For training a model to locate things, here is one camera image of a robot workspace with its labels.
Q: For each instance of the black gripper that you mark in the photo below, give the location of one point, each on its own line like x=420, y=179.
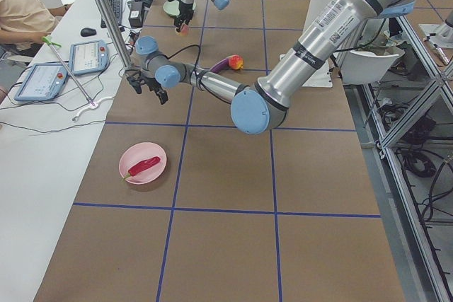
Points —
x=185, y=10
x=148, y=83

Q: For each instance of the yellow pink peach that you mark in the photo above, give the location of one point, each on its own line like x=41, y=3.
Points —
x=182, y=30

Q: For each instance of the purple eggplant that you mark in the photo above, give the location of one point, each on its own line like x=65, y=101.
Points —
x=223, y=64

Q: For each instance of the red chili pepper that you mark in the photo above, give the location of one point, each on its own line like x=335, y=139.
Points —
x=142, y=166

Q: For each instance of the light green plate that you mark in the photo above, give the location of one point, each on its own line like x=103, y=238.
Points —
x=170, y=8

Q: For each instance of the black power adapter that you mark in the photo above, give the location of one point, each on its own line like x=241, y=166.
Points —
x=136, y=15

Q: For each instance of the pink plate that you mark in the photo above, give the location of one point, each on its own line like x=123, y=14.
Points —
x=140, y=152

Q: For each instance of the red orange round fruit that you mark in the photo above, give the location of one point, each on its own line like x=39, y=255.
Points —
x=235, y=62

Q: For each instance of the far teach pendant tablet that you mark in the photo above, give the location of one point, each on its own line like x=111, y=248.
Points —
x=88, y=57

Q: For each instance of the teach pendant tablet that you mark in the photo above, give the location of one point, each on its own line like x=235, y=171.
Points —
x=43, y=82
x=88, y=57

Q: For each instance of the black keyboard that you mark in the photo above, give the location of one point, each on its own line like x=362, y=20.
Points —
x=116, y=7

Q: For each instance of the black computer mouse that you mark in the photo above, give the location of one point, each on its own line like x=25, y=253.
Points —
x=87, y=32

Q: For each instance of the near teach pendant tablet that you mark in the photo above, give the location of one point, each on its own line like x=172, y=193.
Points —
x=43, y=82

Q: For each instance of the reacher grabber tool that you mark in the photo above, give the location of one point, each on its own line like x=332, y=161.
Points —
x=92, y=104

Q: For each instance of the person in beige shirt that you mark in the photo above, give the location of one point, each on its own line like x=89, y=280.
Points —
x=24, y=23

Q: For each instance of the white plastic bin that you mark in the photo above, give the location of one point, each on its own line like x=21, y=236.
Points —
x=369, y=66

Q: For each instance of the aluminium frame post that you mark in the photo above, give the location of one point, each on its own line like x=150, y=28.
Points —
x=114, y=31

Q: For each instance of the aluminium frame rack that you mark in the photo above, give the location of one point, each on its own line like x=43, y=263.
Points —
x=413, y=117

